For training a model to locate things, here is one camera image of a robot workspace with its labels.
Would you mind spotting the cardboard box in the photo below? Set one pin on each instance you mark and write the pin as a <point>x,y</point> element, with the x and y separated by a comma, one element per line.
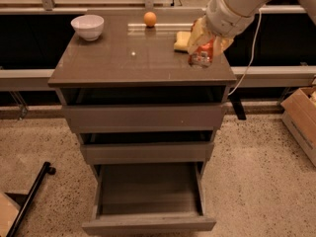
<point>300,118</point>

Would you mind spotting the grey open bottom drawer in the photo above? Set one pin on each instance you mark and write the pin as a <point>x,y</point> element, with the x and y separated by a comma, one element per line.
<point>147,199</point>

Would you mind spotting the black metal bar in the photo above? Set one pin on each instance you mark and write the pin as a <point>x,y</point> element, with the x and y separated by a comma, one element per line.
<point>24,201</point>

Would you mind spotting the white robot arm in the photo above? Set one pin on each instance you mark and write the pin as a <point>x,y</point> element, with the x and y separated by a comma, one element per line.
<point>247,8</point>

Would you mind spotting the white bowl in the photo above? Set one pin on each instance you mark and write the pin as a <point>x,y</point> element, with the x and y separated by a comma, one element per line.
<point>88,27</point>

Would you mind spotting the grey middle drawer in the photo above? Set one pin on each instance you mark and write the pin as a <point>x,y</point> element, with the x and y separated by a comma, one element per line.
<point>147,153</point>

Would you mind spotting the wooden board corner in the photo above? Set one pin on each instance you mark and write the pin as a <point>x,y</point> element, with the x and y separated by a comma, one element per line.
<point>9,211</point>

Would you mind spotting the orange fruit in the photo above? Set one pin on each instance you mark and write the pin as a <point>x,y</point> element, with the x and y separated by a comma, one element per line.
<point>150,19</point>

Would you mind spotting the grey drawer cabinet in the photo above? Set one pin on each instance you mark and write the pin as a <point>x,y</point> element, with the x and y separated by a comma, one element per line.
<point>131,65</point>

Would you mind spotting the yellow sponge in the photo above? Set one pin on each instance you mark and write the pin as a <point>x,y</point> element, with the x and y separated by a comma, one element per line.
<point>181,43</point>

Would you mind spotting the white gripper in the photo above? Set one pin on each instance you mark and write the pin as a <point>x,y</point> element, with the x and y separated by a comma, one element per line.
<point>225,21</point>

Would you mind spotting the grey top drawer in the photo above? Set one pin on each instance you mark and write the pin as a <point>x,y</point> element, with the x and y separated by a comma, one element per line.
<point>99,119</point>

